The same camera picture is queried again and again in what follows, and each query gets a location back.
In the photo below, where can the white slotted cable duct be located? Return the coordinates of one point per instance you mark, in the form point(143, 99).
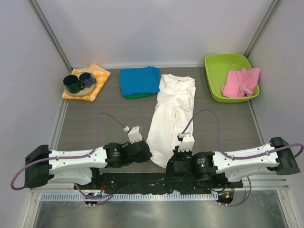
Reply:
point(175, 196)

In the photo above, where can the folded green t-shirt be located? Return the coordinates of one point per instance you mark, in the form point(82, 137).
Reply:
point(138, 96)

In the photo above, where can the orange checkered cloth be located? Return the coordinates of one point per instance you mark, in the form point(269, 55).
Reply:
point(101, 75)

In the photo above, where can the green plastic basin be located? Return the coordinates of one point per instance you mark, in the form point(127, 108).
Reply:
point(217, 67)

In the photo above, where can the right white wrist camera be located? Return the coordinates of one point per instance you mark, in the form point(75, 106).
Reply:
point(187, 142)

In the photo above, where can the folded blue t-shirt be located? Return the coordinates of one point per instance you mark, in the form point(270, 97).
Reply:
point(136, 81)

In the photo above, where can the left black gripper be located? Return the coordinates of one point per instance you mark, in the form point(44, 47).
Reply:
point(145, 158)

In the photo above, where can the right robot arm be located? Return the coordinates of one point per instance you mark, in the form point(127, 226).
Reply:
point(232, 167)

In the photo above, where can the dark blue mug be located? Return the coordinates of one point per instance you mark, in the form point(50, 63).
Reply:
point(87, 80)

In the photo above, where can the beige ceramic plate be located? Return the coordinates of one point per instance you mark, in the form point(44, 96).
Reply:
point(84, 91)

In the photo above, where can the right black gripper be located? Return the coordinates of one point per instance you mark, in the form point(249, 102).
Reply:
point(176, 154)

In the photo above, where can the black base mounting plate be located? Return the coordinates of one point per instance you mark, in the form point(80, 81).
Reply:
point(155, 184)

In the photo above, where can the dark green mug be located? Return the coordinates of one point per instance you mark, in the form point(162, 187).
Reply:
point(72, 84)

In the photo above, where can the white printed t-shirt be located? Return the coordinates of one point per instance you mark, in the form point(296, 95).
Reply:
point(173, 111)

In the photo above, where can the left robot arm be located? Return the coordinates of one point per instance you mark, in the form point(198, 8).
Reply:
point(45, 165)

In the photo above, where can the pink t-shirt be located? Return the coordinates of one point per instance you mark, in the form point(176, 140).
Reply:
point(241, 83)

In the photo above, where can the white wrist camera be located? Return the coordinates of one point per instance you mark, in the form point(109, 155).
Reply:
point(187, 142)
point(134, 134)

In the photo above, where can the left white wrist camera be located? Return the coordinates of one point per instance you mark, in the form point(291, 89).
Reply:
point(134, 134)

